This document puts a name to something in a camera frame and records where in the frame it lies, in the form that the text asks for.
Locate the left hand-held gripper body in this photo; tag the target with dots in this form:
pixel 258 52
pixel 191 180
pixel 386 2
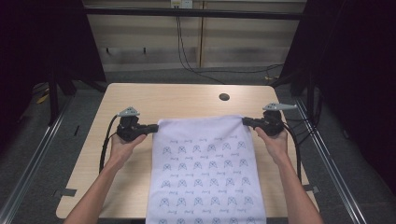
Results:
pixel 129 127

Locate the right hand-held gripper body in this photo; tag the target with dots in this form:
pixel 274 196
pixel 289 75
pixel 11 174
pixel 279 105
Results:
pixel 272 123

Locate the pale lilac towel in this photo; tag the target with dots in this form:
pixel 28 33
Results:
pixel 205 168

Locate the person's left hand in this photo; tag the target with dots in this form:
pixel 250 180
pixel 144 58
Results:
pixel 123 151

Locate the person's right hand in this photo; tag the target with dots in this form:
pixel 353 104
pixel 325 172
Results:
pixel 275 147

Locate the round dark table grommet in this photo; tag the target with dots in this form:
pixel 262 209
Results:
pixel 224 96

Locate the grey tape strip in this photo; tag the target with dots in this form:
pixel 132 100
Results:
pixel 312 188
pixel 64 192

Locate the black curtain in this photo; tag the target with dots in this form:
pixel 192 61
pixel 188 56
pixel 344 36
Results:
pixel 37 43
pixel 358 77

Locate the black horizontal bar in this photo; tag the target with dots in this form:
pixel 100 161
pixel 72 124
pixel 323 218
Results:
pixel 193 13

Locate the metal floor rail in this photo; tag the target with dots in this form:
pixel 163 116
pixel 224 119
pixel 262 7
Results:
pixel 28 168
pixel 333 168

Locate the white wall socket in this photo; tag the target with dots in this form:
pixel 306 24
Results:
pixel 181 3

